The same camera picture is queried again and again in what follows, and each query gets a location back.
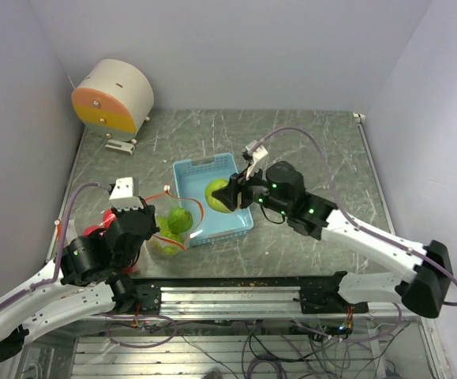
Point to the green cabbage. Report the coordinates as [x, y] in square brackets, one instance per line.
[180, 220]
[220, 195]

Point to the white round drawer box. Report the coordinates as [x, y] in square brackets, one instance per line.
[114, 100]

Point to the aluminium rail frame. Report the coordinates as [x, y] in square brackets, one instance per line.
[290, 327]

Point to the dark red apple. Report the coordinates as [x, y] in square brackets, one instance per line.
[108, 218]

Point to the small green fruit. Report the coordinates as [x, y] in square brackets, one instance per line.
[170, 250]

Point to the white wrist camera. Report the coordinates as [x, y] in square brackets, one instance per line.
[125, 195]
[255, 155]

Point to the light blue plastic basket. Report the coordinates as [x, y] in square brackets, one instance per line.
[210, 224]

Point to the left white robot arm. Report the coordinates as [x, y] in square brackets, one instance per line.
[86, 277]

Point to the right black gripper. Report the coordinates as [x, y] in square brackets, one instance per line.
[230, 195]

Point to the green custard apple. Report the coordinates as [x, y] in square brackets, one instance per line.
[165, 231]

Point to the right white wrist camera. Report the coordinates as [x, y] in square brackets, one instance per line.
[255, 155]

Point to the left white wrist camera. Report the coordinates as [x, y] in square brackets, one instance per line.
[125, 195]

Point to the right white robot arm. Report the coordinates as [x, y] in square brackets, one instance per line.
[418, 276]

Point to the clear zip bag orange zipper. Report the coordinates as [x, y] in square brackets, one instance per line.
[76, 228]

